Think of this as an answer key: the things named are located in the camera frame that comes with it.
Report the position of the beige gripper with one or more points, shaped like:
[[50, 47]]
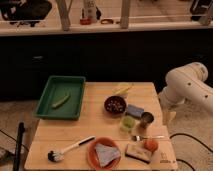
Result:
[[168, 116]]

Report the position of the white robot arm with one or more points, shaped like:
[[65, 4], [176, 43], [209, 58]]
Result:
[[185, 83]]

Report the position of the metal cup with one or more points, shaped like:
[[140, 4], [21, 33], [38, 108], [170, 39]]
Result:
[[146, 119]]

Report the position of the orange fruit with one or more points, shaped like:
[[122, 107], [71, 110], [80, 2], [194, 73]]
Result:
[[151, 145]]

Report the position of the blue sponge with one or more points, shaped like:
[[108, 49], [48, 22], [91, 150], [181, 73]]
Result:
[[134, 111]]

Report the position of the metal spoon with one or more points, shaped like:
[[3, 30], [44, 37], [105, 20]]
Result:
[[140, 138]]

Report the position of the green plastic cup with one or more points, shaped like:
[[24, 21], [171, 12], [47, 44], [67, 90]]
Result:
[[127, 123]]

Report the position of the wooden block sponge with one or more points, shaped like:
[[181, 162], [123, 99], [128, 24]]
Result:
[[139, 153]]

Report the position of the dark bowl with beans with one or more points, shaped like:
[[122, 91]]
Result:
[[115, 105]]

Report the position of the yellow corn cob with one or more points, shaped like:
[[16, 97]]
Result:
[[122, 89]]

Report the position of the grey folded cloth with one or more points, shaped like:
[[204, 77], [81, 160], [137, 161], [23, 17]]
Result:
[[106, 154]]

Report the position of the orange plate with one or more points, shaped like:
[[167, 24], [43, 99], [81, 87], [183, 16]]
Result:
[[92, 157]]

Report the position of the green plastic tray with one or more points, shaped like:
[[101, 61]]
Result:
[[55, 88]]

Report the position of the white dish brush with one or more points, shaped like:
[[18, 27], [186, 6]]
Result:
[[58, 155]]

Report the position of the white bottle on shelf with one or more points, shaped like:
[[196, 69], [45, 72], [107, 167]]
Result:
[[90, 12]]

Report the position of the black pole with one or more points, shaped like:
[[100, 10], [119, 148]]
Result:
[[17, 158]]

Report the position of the black bag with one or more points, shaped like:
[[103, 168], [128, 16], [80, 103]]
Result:
[[29, 12]]

